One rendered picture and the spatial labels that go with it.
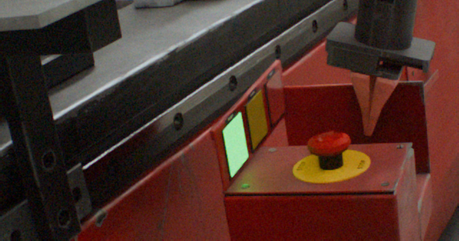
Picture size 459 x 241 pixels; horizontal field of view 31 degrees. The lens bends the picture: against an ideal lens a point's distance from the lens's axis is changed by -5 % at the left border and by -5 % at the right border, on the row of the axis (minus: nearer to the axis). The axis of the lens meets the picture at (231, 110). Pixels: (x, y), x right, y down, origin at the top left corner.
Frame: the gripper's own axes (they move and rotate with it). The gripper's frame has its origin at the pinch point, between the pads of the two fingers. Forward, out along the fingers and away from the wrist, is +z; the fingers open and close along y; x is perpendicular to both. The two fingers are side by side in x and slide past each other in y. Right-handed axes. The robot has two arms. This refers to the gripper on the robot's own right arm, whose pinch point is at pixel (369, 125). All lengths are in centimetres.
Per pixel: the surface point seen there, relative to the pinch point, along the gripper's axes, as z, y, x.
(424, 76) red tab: 22, 0, -80
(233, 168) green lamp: 1.5, 10.0, 12.6
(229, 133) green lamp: -1.6, 10.8, 12.0
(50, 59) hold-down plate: -4.3, 30.3, 10.6
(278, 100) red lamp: 0.3, 10.2, -2.1
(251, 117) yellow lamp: -1.0, 10.6, 6.2
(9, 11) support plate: -16.8, 21.3, 32.3
